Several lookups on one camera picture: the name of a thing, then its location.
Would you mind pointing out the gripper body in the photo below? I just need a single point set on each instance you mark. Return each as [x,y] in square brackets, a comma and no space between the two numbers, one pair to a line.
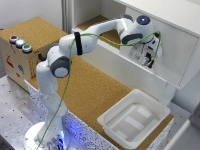
[141,53]

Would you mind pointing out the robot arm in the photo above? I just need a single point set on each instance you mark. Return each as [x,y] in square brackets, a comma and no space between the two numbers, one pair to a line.
[90,41]

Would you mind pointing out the white sliding door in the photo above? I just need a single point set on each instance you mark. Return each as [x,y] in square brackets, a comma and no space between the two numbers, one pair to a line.
[176,55]

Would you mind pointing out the white cabinet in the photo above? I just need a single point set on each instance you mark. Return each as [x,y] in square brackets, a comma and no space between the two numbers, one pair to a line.
[100,63]

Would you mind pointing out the white plastic box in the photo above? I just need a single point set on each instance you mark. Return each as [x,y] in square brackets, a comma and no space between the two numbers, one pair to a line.
[133,120]

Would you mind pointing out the green button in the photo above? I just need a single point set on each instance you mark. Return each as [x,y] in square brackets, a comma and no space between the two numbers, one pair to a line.
[27,48]

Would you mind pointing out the blue button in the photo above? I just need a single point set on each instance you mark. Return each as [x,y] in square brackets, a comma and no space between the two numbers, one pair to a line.
[20,43]

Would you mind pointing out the red button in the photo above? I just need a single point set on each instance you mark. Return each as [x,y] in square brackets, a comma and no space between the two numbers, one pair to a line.
[14,39]

